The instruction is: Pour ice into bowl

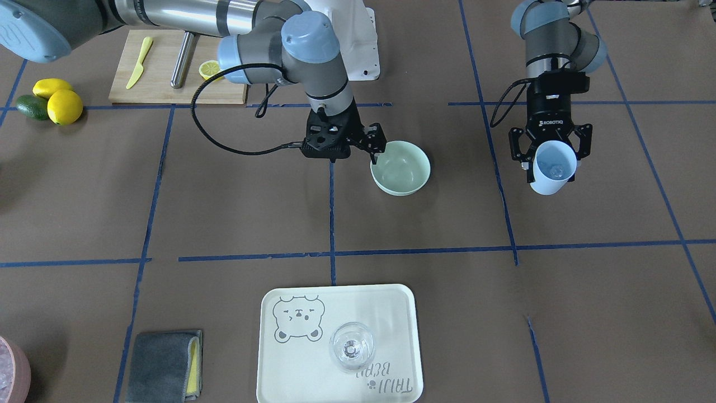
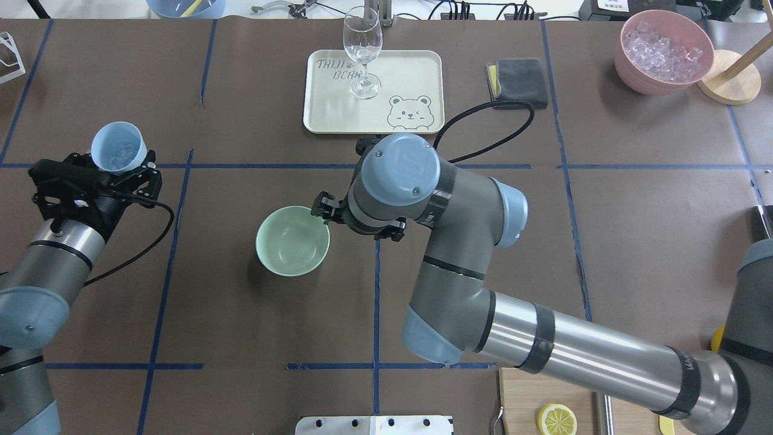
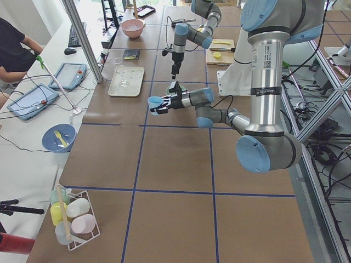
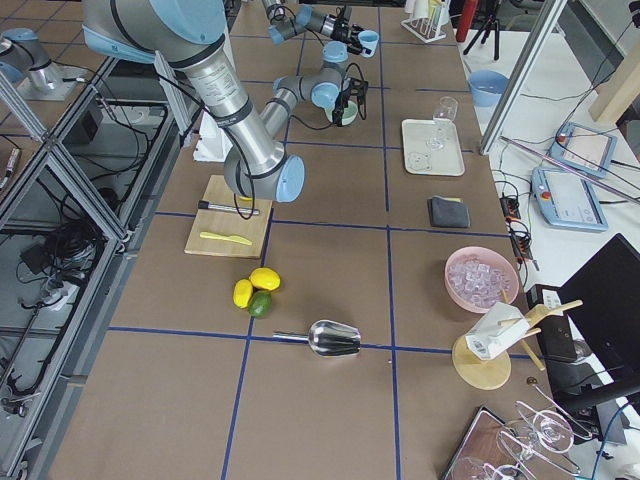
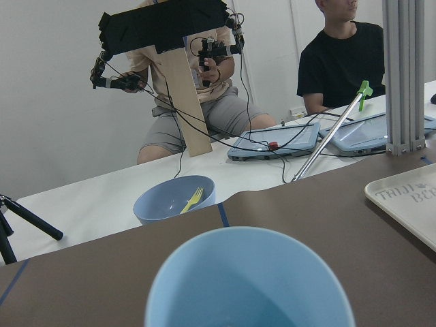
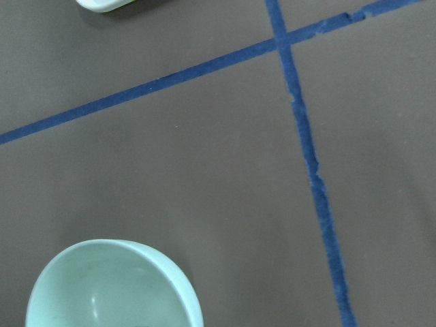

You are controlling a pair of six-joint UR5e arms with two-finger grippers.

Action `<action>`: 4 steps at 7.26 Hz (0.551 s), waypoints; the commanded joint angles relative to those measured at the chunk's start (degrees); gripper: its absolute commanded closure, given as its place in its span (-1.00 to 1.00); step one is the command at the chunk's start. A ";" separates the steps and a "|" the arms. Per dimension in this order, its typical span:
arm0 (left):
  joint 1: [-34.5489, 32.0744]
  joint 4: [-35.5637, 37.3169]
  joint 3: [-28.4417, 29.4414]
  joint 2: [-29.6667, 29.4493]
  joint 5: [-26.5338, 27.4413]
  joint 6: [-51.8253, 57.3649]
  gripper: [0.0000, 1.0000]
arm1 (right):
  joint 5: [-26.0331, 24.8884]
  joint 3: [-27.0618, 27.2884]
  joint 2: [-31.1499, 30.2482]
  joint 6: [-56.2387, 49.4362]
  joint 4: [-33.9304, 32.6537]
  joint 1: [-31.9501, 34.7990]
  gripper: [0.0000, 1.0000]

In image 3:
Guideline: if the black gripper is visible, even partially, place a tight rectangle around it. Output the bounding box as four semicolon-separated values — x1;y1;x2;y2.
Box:
155;92;183;114
171;51;184;79

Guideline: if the light blue plastic cup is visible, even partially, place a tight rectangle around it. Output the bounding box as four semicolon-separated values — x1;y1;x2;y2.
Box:
148;96;163;116

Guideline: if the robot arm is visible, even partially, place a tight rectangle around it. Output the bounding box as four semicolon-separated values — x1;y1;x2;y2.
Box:
148;1;324;173
169;1;222;79

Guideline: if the metal ice scoop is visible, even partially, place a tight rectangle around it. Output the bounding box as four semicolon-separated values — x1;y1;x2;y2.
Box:
171;19;196;28

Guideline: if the pink bowl with ice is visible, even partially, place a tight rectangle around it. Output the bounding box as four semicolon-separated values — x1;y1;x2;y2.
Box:
121;19;146;38

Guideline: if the blue bowl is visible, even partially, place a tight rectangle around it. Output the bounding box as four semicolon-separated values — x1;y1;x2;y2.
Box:
42;123;76;153

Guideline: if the cream bear tray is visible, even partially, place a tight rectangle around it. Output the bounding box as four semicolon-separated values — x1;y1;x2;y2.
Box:
107;65;144;97

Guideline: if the half lemon slice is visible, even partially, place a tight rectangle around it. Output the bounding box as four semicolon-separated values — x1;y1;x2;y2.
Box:
213;52;222;59

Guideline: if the wooden cutting board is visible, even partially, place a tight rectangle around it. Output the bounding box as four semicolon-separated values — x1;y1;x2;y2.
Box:
206;39;235;65

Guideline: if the clear wine glass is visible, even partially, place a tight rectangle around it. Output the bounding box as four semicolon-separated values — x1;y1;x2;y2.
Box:
115;64;128;87

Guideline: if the petri dish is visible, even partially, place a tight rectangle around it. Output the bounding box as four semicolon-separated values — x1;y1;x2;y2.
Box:
114;58;123;65

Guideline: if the yellow plastic knife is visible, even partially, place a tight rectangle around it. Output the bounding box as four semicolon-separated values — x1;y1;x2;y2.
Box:
212;41;231;45

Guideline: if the thin metal rod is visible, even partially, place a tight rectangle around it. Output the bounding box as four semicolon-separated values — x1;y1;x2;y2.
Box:
36;55;82;115

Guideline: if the far teach pendant tablet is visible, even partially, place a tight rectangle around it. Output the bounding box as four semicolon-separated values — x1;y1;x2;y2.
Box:
55;63;87;90

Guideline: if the teach pendant tablet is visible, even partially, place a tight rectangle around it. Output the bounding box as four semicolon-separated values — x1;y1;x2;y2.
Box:
7;84;59;120
55;63;87;90

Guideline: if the black keyboard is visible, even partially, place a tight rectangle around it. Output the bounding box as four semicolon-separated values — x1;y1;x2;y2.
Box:
67;25;81;48

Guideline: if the black computer mouse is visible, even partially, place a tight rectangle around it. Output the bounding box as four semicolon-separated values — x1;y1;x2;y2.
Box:
64;48;77;55

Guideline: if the yellow plastic fork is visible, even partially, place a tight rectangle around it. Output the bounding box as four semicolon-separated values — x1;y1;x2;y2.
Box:
54;130;68;147

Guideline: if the white plastic cup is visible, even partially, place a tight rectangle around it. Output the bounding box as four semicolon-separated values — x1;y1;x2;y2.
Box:
66;198;90;218

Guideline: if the near teach pendant tablet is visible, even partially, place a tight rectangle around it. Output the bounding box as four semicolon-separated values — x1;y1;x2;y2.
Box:
7;84;59;120

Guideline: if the pink plastic cup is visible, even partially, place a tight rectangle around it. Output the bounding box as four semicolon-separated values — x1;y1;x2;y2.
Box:
71;214;96;234

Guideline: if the green plastic cup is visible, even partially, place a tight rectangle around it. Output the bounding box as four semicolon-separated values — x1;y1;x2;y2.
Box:
49;188;70;205

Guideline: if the yellow plastic cup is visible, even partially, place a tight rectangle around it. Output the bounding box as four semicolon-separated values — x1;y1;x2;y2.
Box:
50;202;63;226

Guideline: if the seated person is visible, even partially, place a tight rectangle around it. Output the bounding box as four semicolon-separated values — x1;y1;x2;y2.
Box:
0;16;44;109

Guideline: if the black tripod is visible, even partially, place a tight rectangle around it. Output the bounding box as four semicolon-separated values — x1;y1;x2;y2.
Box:
1;199;45;216

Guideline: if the red fire extinguisher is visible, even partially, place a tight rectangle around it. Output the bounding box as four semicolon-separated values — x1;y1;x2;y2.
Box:
0;232;35;254

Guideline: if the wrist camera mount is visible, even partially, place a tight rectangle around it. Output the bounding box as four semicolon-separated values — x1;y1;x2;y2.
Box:
166;81;183;95

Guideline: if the metal handled knife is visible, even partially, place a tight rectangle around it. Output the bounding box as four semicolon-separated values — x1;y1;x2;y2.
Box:
210;47;235;52

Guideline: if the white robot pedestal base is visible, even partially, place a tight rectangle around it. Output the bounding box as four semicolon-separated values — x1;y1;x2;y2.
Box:
217;28;253;96

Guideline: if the aluminium frame post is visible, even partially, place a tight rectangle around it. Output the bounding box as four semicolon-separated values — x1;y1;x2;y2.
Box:
62;0;103;83

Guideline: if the white wire cup rack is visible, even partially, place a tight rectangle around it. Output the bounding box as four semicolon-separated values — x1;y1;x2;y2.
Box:
50;184;100;251

